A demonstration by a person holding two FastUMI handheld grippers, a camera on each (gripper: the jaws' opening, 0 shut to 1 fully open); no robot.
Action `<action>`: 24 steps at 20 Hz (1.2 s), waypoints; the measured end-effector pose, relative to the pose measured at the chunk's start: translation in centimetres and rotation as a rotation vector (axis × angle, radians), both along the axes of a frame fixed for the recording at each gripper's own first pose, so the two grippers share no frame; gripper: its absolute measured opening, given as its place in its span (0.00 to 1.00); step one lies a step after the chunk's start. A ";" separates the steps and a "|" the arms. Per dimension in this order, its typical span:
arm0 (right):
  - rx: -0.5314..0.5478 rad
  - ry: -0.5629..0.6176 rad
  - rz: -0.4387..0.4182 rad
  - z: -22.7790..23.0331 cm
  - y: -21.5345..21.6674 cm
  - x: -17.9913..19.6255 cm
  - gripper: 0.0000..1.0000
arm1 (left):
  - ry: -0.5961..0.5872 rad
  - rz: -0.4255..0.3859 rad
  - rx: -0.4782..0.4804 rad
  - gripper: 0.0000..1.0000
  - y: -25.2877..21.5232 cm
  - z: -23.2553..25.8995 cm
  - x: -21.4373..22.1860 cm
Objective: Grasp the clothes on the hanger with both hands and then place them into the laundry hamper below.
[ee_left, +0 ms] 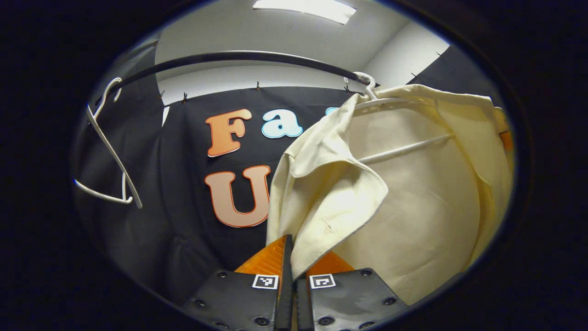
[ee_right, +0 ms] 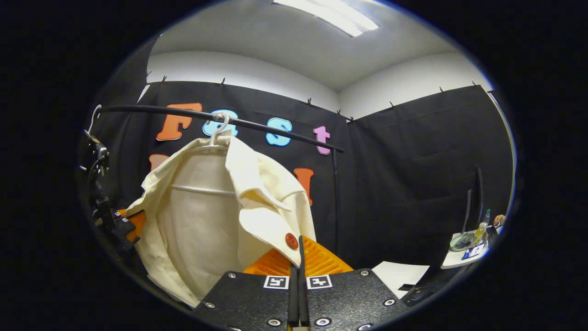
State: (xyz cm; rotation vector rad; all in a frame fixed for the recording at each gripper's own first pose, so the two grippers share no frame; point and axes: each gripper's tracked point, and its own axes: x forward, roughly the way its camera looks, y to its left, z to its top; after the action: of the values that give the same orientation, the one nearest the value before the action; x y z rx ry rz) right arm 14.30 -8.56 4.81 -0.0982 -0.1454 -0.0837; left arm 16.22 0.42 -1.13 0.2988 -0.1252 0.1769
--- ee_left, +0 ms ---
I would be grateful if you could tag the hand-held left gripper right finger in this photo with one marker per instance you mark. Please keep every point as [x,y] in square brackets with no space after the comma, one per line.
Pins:
[353,299]

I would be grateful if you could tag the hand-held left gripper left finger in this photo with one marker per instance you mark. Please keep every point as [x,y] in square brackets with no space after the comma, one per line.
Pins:
[239,299]

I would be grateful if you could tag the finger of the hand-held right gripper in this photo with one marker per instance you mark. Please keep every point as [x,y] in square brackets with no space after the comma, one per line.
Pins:
[506,141]

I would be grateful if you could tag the cream button shirt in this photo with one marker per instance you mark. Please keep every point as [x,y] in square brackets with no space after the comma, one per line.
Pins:
[413,220]

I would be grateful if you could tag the white hanger with bar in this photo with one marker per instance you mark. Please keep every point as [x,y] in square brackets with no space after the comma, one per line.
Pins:
[111,149]
[404,148]

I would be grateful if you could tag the black backdrop cloth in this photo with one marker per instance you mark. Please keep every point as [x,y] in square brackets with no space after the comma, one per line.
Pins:
[183,207]

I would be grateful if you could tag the ceiling light panel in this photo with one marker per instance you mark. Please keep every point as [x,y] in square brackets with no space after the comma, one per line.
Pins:
[308,8]

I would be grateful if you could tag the black clothes rail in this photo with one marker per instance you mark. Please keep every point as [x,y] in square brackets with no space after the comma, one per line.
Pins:
[239,54]

